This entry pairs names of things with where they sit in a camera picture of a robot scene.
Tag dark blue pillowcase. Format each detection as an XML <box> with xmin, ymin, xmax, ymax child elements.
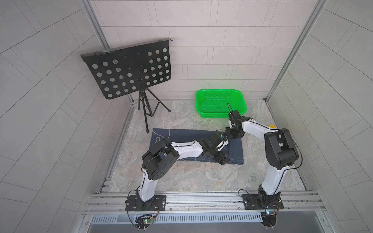
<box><xmin>149</xmin><ymin>128</ymin><xmax>244</xmax><ymax>165</ymax></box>

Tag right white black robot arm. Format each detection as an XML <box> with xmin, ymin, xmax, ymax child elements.
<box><xmin>226</xmin><ymin>110</ymin><xmax>299</xmax><ymax>197</ymax></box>

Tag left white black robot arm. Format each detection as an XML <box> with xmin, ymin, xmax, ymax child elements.
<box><xmin>137</xmin><ymin>132</ymin><xmax>229</xmax><ymax>203</ymax></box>

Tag green plastic basket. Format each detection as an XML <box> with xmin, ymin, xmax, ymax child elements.
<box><xmin>195</xmin><ymin>89</ymin><xmax>247</xmax><ymax>118</ymax></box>

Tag black perforated music stand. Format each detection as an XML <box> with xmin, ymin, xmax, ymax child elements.
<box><xmin>81</xmin><ymin>38</ymin><xmax>172</xmax><ymax>117</ymax></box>

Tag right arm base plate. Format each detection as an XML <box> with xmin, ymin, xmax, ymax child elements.
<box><xmin>241</xmin><ymin>192</ymin><xmax>284</xmax><ymax>210</ymax></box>

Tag right circuit board with wires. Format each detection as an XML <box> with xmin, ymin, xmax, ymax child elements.
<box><xmin>261</xmin><ymin>202</ymin><xmax>280</xmax><ymax>229</ymax></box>

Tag circuit board with wires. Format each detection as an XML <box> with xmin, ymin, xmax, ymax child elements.
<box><xmin>261</xmin><ymin>202</ymin><xmax>280</xmax><ymax>229</ymax></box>
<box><xmin>127</xmin><ymin>202</ymin><xmax>160</xmax><ymax>232</ymax></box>

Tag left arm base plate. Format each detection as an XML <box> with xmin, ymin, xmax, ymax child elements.
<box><xmin>125</xmin><ymin>195</ymin><xmax>167</xmax><ymax>211</ymax></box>

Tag left circuit board with wires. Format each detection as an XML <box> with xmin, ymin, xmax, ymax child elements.
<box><xmin>127</xmin><ymin>202</ymin><xmax>160</xmax><ymax>232</ymax></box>

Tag aluminium rail frame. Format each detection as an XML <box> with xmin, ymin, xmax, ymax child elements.
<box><xmin>74</xmin><ymin>189</ymin><xmax>336</xmax><ymax>233</ymax></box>

